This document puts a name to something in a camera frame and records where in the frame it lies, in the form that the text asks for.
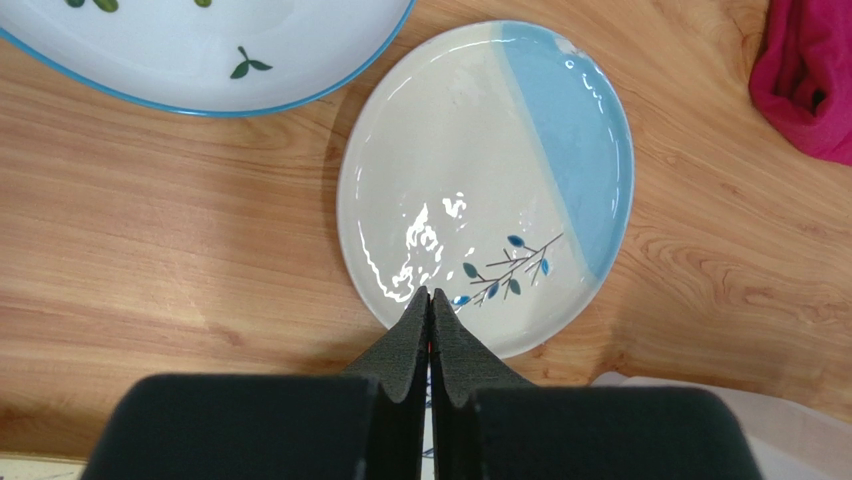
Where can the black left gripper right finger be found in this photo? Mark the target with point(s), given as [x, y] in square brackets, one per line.
[491, 423]

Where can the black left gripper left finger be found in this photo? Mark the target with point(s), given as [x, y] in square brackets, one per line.
[366, 422]

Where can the light blue plate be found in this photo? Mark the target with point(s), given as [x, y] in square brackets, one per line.
[495, 163]

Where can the white plastic bin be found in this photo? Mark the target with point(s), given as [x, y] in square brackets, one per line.
[788, 440]

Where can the white plate with red flowers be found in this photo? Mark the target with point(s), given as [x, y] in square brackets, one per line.
[218, 58]

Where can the red folded cloth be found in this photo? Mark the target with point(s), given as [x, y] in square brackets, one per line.
[801, 82]

